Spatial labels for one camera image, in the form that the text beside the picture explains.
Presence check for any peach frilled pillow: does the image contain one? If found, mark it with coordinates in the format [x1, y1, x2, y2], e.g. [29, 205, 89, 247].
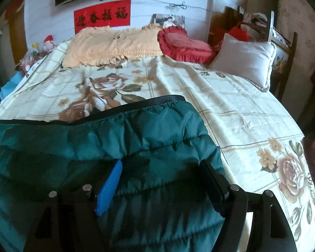
[62, 24, 164, 69]

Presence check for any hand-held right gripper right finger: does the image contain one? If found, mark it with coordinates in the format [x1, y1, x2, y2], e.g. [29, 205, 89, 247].
[199, 160, 298, 252]

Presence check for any red wall banner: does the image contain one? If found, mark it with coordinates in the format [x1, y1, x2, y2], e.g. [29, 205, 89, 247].
[74, 0, 132, 34]

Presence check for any stuffed toy with red hat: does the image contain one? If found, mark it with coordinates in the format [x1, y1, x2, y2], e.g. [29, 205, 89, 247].
[42, 35, 55, 53]

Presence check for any red heart-shaped pillow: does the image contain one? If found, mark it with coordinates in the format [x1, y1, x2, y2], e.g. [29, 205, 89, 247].
[157, 26, 217, 64]

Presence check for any wooden chair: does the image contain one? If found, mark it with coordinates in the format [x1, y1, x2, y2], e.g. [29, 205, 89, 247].
[268, 10, 298, 101]

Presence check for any floral bed sheet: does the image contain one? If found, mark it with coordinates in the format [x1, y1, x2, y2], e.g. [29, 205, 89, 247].
[0, 39, 315, 252]

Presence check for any green puffer jacket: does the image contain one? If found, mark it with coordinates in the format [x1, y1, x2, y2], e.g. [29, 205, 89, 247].
[0, 94, 227, 252]

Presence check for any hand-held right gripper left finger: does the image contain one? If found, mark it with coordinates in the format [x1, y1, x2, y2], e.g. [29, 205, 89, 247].
[24, 160, 124, 252]

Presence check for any blue cloth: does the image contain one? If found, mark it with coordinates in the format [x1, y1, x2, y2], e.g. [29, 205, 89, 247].
[0, 72, 22, 97]

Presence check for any photo wall poster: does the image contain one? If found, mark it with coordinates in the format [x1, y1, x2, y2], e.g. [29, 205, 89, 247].
[150, 14, 185, 29]

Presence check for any red cloth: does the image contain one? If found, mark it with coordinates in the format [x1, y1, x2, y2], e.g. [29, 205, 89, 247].
[213, 26, 251, 42]

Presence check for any white pillow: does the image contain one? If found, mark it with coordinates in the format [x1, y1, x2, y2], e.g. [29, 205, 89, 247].
[209, 33, 277, 92]

